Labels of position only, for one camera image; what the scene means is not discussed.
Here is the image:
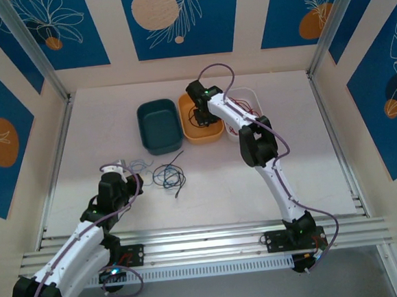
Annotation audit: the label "aluminium frame post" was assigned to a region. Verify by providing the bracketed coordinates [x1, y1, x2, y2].
[302, 0, 378, 79]
[0, 0, 73, 107]
[374, 242, 397, 297]

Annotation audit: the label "aluminium table side rail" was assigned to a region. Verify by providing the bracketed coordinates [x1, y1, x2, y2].
[305, 67, 370, 221]
[25, 93, 86, 251]

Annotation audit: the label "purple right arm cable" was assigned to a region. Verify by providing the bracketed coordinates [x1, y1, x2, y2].
[195, 54, 345, 281]

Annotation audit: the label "teal plastic bin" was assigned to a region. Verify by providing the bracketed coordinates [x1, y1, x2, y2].
[135, 97, 183, 158]

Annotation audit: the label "thin black wire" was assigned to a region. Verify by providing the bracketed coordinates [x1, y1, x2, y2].
[186, 106, 218, 132]
[150, 150, 189, 201]

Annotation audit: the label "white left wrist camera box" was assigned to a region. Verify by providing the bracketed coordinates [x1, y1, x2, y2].
[101, 161, 127, 184]

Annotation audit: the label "orange plastic bin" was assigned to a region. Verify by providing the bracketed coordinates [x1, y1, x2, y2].
[176, 90, 226, 146]

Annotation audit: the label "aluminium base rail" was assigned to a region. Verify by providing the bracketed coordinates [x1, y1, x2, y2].
[19, 210, 395, 277]

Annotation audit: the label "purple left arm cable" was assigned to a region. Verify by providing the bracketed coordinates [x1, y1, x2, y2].
[12, 161, 153, 297]

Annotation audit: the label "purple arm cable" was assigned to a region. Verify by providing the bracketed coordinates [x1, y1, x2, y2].
[12, 161, 153, 297]
[195, 54, 345, 281]

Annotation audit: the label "white plastic bin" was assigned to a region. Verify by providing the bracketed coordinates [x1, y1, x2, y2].
[218, 86, 267, 144]

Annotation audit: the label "white slotted cable duct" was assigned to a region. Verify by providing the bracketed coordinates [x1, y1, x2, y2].
[70, 253, 295, 291]

